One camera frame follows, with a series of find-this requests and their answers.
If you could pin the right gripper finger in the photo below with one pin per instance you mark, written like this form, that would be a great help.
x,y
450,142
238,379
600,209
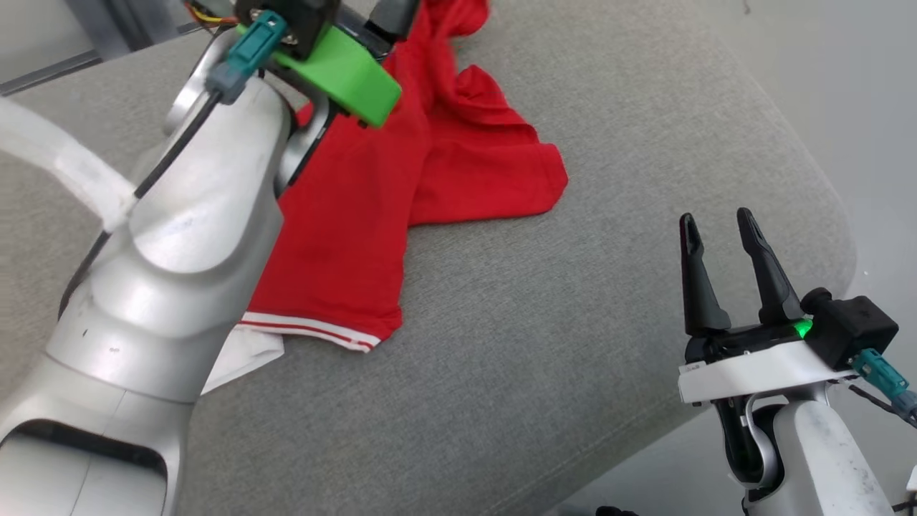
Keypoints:
x,y
698,287
774,287

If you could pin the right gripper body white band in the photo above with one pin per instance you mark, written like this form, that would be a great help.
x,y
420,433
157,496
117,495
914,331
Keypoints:
x,y
752,369

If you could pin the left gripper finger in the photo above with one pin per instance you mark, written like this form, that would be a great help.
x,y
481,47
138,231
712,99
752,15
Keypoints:
x,y
395,16

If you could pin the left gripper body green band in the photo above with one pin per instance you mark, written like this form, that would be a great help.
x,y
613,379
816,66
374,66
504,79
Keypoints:
x,y
344,75

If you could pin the red jersey with white trim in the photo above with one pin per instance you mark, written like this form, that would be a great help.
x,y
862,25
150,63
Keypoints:
x,y
344,215

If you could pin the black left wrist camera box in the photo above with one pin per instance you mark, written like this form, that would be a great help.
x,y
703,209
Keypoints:
x,y
301,21

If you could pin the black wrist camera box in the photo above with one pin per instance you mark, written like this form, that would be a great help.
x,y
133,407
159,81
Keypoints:
x,y
852,326
301,21

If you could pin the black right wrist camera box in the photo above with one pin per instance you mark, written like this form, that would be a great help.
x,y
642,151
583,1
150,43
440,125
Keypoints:
x,y
852,326

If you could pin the grey metal rail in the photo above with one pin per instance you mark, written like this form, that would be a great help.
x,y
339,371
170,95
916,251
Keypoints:
x,y
50,74

